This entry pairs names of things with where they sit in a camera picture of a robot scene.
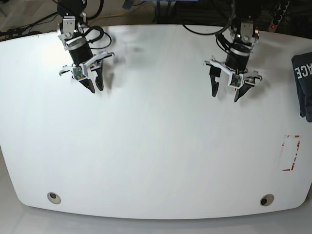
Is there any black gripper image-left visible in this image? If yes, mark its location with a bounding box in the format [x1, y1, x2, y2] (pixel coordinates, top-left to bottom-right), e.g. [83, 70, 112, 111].
[58, 16, 104, 94]

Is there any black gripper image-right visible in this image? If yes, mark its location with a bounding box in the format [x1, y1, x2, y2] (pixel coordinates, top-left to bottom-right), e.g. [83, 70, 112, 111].
[209, 20, 259, 102]

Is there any dark blue T-shirt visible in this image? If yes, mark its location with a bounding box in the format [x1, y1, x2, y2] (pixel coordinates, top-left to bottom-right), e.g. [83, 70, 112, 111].
[292, 52, 312, 123]

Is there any red tape rectangle marking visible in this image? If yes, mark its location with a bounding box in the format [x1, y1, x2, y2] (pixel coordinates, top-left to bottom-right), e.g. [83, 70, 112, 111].
[279, 135, 301, 172]

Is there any black tripod bar on floor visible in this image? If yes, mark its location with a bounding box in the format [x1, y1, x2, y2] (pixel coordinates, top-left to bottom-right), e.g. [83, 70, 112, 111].
[0, 12, 58, 41]

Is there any black cable on image-left arm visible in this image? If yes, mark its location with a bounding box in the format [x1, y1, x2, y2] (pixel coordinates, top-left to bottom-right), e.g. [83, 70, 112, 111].
[78, 0, 113, 49]

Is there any black cable on image-right arm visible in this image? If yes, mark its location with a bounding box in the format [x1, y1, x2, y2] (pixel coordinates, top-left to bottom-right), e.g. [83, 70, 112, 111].
[175, 0, 237, 54]

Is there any yellow cable on floor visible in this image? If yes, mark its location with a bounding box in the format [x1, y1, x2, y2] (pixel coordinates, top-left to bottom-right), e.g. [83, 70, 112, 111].
[87, 7, 137, 22]

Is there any white power strip red switch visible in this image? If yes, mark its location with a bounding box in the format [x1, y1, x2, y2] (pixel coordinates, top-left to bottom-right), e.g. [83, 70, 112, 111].
[268, 0, 290, 32]

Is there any left table cable grommet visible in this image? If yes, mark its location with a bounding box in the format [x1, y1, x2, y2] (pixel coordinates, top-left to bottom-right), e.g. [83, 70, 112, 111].
[47, 192, 61, 205]

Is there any table cable grommet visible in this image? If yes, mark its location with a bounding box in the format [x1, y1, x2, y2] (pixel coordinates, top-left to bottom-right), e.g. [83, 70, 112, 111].
[260, 194, 274, 207]
[47, 192, 61, 205]

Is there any right table cable grommet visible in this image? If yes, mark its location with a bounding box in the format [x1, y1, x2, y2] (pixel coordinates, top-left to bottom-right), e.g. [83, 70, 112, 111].
[260, 194, 274, 207]

